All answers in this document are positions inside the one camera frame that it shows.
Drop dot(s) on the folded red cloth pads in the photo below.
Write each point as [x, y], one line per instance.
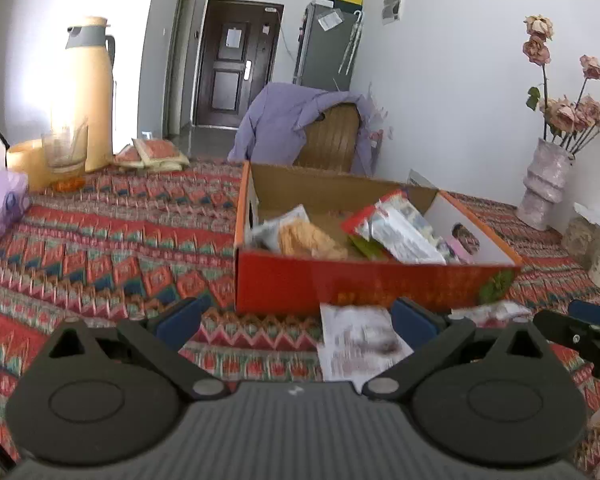
[153, 155]

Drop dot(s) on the white printed snack packet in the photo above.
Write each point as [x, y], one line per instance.
[358, 343]

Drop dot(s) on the orange cardboard box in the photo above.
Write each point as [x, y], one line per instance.
[269, 283]

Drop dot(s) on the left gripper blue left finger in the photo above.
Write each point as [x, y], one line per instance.
[156, 344]

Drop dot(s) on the textured pink vase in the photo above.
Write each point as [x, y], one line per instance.
[544, 184]

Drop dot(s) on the dark entrance door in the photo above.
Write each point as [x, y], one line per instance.
[238, 49]

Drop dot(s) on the purple jacket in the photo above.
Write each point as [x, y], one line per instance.
[273, 130]

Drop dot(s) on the beige patterned jar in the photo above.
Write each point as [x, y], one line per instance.
[582, 240]

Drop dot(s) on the clear bag yellow biscuits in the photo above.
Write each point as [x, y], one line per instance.
[294, 235]

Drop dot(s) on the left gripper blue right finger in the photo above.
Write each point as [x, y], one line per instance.
[435, 341]

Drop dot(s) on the yellow thermos jug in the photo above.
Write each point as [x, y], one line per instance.
[90, 54]

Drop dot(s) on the wooden chair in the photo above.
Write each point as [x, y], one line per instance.
[331, 140]

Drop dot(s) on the red white snack packet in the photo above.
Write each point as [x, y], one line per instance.
[393, 228]

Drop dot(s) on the purple tissue pack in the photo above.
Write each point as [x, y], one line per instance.
[14, 198]

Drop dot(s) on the glass cup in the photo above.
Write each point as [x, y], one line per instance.
[65, 149]

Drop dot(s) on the dried pink flowers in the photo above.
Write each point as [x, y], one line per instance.
[570, 123]

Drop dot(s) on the small pink snack packet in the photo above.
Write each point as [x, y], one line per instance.
[494, 315]

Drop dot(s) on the grey refrigerator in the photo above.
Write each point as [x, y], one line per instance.
[328, 42]

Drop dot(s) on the yellow box on fridge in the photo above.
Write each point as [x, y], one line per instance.
[349, 6]

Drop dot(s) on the yellow round container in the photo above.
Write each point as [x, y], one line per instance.
[28, 158]

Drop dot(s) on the wall electrical panel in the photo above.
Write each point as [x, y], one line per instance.
[392, 11]

